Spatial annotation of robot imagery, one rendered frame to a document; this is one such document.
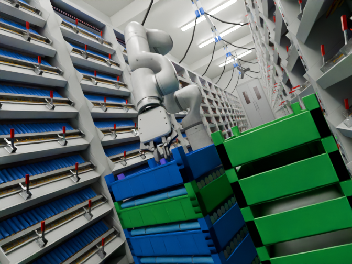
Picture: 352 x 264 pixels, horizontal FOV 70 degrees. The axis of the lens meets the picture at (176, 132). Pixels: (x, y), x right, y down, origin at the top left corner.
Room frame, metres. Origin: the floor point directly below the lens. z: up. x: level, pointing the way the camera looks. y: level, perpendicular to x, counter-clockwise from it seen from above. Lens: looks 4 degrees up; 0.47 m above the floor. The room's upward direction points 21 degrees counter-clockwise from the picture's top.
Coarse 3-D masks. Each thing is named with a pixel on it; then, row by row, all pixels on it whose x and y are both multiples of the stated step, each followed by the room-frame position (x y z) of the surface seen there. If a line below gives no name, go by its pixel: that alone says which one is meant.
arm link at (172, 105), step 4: (152, 48) 1.13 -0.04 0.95; (152, 52) 1.14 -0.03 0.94; (172, 92) 1.36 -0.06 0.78; (164, 96) 1.43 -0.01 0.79; (168, 96) 1.39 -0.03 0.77; (172, 96) 1.39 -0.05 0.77; (164, 100) 1.45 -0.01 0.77; (168, 100) 1.41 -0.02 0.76; (172, 100) 1.42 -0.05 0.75; (176, 100) 1.44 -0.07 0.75; (168, 104) 1.43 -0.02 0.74; (172, 104) 1.43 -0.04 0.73; (176, 104) 1.44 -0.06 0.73; (168, 108) 1.46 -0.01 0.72; (172, 108) 1.45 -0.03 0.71; (176, 108) 1.46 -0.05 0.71; (180, 108) 1.46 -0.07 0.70; (168, 112) 1.51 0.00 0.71; (172, 112) 1.48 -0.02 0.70; (176, 112) 1.49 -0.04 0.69
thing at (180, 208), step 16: (224, 176) 0.65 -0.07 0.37; (192, 192) 0.55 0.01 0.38; (208, 192) 0.58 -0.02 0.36; (224, 192) 0.63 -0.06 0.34; (128, 208) 0.70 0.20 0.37; (144, 208) 0.66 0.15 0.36; (160, 208) 0.62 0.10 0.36; (176, 208) 0.59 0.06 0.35; (192, 208) 0.56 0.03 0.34; (208, 208) 0.57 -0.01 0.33; (128, 224) 0.71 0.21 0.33; (144, 224) 0.67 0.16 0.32
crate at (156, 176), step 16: (176, 160) 0.56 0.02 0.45; (192, 160) 0.57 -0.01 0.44; (208, 160) 0.62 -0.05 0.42; (112, 176) 0.73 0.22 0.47; (128, 176) 0.80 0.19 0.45; (144, 176) 0.63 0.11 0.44; (160, 176) 0.60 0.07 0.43; (176, 176) 0.57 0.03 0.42; (192, 176) 0.56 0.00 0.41; (112, 192) 0.73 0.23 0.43; (128, 192) 0.68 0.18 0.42; (144, 192) 0.64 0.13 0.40
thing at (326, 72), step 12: (348, 24) 0.89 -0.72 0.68; (348, 36) 0.95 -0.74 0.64; (336, 48) 0.96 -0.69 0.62; (348, 48) 0.59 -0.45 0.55; (324, 60) 0.84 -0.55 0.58; (336, 60) 0.89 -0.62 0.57; (348, 60) 0.60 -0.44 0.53; (312, 72) 1.00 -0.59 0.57; (324, 72) 0.86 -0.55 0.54; (336, 72) 0.73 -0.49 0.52; (348, 72) 0.66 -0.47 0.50; (324, 84) 0.94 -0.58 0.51
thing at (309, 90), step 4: (304, 76) 1.10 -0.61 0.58; (308, 76) 1.09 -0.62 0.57; (304, 80) 1.63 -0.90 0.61; (308, 80) 1.10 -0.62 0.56; (300, 84) 1.65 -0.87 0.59; (296, 88) 1.65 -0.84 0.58; (308, 88) 1.22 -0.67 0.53; (312, 88) 1.15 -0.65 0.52; (296, 92) 1.66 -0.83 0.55; (300, 92) 1.65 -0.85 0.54; (304, 92) 1.39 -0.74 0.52; (308, 92) 1.30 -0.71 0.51; (312, 92) 1.22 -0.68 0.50; (300, 96) 1.62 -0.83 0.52; (304, 96) 1.50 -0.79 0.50
